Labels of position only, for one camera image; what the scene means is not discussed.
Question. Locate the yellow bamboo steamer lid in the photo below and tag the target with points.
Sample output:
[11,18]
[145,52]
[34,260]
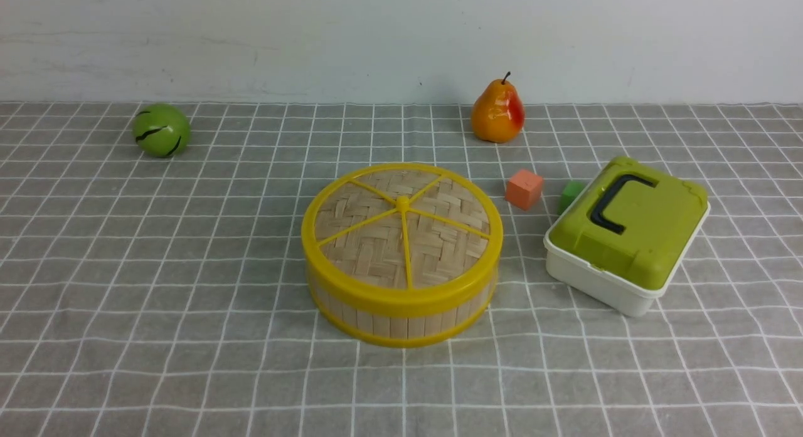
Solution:
[402,240]

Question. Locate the yellow bamboo steamer base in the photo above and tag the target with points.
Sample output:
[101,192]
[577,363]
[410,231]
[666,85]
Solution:
[393,323]

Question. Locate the orange cube block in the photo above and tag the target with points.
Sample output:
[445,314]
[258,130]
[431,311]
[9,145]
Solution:
[524,189]

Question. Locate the orange red pear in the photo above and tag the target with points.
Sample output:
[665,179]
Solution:
[498,115]

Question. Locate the green cube block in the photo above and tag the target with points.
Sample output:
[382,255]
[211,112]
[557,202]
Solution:
[571,191]

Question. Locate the green white lunch box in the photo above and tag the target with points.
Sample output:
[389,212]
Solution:
[622,240]

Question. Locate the grey checkered tablecloth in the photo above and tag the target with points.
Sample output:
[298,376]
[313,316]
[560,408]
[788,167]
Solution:
[165,297]

